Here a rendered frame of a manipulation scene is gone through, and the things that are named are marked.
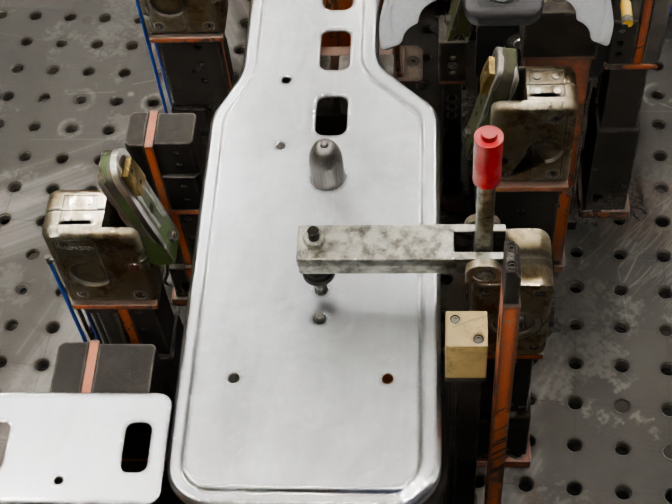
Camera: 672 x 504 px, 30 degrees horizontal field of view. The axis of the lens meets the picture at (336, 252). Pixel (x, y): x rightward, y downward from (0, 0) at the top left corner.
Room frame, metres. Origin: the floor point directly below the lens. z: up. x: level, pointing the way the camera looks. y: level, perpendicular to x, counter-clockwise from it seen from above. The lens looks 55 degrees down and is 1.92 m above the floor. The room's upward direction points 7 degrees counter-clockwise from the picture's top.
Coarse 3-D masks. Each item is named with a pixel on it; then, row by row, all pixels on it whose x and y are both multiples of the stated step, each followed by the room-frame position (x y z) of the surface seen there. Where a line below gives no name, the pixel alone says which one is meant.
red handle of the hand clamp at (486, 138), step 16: (480, 128) 0.60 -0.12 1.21; (496, 128) 0.59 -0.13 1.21; (480, 144) 0.58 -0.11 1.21; (496, 144) 0.58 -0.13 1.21; (480, 160) 0.58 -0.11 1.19; (496, 160) 0.58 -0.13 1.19; (480, 176) 0.58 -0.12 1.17; (496, 176) 0.58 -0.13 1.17; (480, 192) 0.58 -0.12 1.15; (480, 208) 0.58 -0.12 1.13; (480, 224) 0.58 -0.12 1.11; (480, 240) 0.58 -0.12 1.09
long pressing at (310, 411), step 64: (256, 0) 0.98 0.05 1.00; (320, 0) 0.96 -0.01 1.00; (256, 64) 0.89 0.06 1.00; (256, 128) 0.80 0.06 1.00; (384, 128) 0.78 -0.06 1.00; (256, 192) 0.72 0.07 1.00; (320, 192) 0.71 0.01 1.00; (384, 192) 0.70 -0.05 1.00; (256, 256) 0.65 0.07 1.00; (192, 320) 0.59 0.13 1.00; (256, 320) 0.58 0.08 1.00; (384, 320) 0.57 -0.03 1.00; (192, 384) 0.53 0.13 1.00; (256, 384) 0.52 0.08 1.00; (320, 384) 0.51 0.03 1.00; (384, 384) 0.50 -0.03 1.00; (192, 448) 0.47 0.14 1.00; (256, 448) 0.46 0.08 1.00; (320, 448) 0.45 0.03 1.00; (384, 448) 0.45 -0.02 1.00
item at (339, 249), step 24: (312, 240) 0.60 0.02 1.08; (336, 240) 0.61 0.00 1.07; (360, 240) 0.60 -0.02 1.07; (384, 240) 0.60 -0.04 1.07; (408, 240) 0.60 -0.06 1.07; (432, 240) 0.59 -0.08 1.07; (456, 240) 0.60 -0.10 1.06; (504, 240) 0.59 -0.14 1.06; (312, 264) 0.59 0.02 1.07; (336, 264) 0.59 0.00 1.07; (360, 264) 0.58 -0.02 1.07; (384, 264) 0.58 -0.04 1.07; (408, 264) 0.58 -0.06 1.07; (432, 264) 0.57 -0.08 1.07; (456, 264) 0.57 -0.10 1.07
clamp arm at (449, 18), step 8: (456, 0) 0.91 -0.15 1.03; (456, 8) 0.90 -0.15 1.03; (448, 16) 0.91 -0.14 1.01; (456, 16) 0.89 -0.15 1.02; (464, 16) 0.89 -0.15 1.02; (448, 24) 0.91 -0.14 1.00; (456, 24) 0.89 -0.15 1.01; (464, 24) 0.89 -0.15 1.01; (472, 24) 0.89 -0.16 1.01; (448, 32) 0.90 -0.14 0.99; (456, 32) 0.89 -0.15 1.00; (464, 32) 0.89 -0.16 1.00; (448, 40) 0.90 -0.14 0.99; (456, 40) 0.90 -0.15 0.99
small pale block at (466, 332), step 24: (456, 312) 0.53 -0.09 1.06; (480, 312) 0.52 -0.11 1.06; (456, 336) 0.50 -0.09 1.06; (480, 336) 0.50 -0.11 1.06; (456, 360) 0.50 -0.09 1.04; (480, 360) 0.49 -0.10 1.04; (456, 384) 0.50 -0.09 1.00; (480, 384) 0.50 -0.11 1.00; (456, 408) 0.50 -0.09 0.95; (456, 432) 0.50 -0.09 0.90; (456, 456) 0.50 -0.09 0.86; (456, 480) 0.50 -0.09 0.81
